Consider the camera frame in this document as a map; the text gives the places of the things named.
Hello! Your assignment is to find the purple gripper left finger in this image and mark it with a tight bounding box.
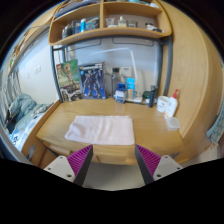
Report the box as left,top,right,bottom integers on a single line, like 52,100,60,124
67,145,93,186

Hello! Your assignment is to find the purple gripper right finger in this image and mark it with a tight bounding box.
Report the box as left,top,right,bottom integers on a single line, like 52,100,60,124
134,145,161,185

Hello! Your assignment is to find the pink towel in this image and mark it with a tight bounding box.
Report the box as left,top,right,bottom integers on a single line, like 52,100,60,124
65,115,135,146

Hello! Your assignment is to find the clear plastic cup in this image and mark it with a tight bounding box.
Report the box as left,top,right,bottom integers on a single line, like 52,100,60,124
166,117,180,131

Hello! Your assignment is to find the wooden desk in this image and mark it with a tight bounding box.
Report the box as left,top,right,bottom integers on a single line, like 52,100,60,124
22,98,184,168

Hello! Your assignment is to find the white mug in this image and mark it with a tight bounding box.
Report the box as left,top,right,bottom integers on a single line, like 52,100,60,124
157,96,169,113

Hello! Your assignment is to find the black cylinder bottle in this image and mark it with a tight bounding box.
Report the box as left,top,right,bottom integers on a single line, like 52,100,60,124
148,85,158,108

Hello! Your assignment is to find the white lotion pump bottle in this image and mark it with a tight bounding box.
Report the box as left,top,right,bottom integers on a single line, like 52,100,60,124
164,89,180,118

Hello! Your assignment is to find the white desk lamp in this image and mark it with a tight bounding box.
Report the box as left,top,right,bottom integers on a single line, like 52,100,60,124
93,48,140,103

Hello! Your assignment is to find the small blue box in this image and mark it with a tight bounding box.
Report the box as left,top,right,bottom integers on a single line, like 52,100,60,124
115,83,126,103

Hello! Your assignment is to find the bed with bedding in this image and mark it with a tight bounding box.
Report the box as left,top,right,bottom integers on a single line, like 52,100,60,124
0,71,58,153

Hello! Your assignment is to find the light blue carton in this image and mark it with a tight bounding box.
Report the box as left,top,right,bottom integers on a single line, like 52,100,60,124
126,78,135,99

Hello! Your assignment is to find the blue robot model box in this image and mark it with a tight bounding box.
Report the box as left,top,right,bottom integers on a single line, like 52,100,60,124
79,62,106,99

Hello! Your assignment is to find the dark water bottle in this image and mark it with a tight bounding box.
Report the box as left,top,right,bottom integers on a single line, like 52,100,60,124
112,67,120,98

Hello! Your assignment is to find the green toy box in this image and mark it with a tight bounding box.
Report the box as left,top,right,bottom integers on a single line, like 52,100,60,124
56,59,83,102

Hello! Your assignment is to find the wooden wardrobe panel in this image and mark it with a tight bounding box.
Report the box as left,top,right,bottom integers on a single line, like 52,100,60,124
160,1,223,163

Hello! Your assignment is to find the wooden wall shelf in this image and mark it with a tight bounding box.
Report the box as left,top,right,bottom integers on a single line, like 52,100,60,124
48,0,172,46

